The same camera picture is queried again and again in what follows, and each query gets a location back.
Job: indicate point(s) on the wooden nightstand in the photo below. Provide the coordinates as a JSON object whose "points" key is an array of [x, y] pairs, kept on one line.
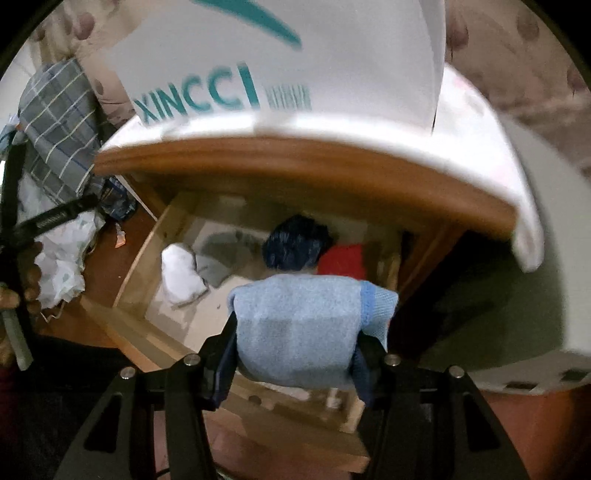
{"points": [[300, 166]]}

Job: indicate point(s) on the grey plaid cloth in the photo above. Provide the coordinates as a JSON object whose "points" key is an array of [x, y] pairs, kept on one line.
{"points": [[60, 124]]}

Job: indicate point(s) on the pale grey cabinet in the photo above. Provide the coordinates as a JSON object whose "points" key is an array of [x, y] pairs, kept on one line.
{"points": [[531, 300]]}

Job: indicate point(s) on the red underwear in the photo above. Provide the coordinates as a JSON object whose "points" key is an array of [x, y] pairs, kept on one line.
{"points": [[344, 261]]}

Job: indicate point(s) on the white underwear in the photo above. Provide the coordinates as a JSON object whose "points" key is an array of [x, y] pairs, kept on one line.
{"points": [[182, 277]]}

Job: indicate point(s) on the wooden drawer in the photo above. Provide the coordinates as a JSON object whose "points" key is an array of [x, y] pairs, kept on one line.
{"points": [[212, 316]]}

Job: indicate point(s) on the white shoe box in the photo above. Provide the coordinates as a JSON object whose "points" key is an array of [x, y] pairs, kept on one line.
{"points": [[323, 60]]}

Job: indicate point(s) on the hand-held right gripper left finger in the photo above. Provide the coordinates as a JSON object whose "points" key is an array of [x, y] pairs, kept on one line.
{"points": [[217, 369]]}

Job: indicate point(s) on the person's left hand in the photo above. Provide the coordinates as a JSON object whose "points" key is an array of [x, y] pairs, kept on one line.
{"points": [[32, 277]]}

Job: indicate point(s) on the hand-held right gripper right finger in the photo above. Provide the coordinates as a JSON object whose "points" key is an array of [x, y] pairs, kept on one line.
{"points": [[364, 381]]}

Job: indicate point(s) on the dark patterned cloth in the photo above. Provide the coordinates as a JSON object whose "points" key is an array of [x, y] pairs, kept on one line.
{"points": [[115, 198]]}

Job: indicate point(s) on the grey underwear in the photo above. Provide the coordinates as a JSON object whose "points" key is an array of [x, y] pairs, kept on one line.
{"points": [[221, 263]]}

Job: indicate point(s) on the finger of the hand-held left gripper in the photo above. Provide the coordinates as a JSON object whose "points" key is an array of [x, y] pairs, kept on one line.
{"points": [[14, 184], [55, 217]]}

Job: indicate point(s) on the light blue underwear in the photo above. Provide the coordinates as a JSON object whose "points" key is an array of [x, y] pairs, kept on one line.
{"points": [[300, 332]]}

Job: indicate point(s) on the dark blue floral underwear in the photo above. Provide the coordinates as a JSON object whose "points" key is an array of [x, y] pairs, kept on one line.
{"points": [[295, 244]]}

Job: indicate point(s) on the small crumpled wrapper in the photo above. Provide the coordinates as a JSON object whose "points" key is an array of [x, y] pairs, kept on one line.
{"points": [[120, 237]]}

